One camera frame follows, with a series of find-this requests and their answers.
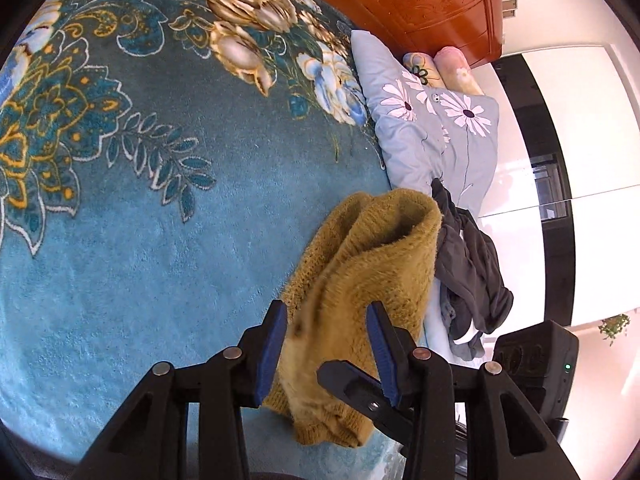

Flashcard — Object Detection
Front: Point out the yellow floral pillow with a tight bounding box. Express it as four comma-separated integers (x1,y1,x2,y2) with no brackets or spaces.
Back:
402,51,446,88

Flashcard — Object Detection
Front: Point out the grey daisy print quilt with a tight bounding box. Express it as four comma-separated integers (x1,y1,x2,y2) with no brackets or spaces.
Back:
350,29,501,361

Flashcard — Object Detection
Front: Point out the white wardrobe with black stripe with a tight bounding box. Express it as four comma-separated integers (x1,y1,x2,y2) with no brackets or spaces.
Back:
470,42,640,411

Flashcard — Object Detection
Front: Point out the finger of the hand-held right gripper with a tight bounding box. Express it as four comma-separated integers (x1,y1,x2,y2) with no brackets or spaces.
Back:
317,360,416,446

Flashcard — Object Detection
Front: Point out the blue floral blanket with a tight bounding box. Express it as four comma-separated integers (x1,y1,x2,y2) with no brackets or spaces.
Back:
0,0,451,480

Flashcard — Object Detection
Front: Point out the carved wooden headboard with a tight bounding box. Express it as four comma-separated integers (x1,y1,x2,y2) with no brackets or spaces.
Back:
255,0,503,68

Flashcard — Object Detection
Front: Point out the green hanging plant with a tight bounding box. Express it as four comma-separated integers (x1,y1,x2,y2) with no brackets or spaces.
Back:
598,313,631,347

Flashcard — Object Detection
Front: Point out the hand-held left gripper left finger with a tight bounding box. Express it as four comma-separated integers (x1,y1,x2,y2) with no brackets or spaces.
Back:
72,300,288,480

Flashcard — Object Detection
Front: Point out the dark grey sweatshirt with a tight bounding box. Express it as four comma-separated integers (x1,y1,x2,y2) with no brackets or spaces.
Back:
430,177,515,361

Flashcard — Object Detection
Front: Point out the pink floral pillow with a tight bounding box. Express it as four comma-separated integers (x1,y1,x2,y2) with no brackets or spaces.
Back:
434,46,485,97

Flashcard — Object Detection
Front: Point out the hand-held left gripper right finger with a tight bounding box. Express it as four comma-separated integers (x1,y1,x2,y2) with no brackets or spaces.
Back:
366,301,583,480

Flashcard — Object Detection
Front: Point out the olive knit sweater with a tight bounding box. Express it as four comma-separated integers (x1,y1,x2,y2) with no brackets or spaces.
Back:
262,189,444,449

